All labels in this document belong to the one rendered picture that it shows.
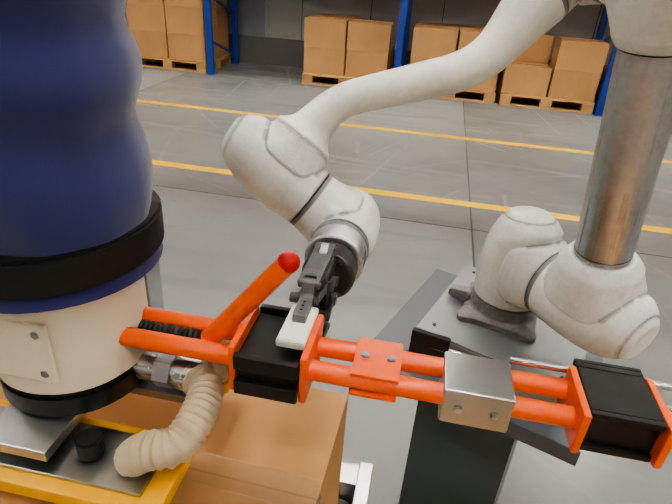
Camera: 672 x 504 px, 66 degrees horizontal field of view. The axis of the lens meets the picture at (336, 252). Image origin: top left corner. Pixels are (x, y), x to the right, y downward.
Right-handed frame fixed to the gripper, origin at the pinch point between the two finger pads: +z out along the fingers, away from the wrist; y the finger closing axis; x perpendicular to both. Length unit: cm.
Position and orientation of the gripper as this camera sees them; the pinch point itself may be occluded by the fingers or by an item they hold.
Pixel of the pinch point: (296, 352)
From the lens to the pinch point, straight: 58.7
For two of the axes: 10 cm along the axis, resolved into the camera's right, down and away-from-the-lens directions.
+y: -0.6, 8.7, 4.8
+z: -1.9, 4.6, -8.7
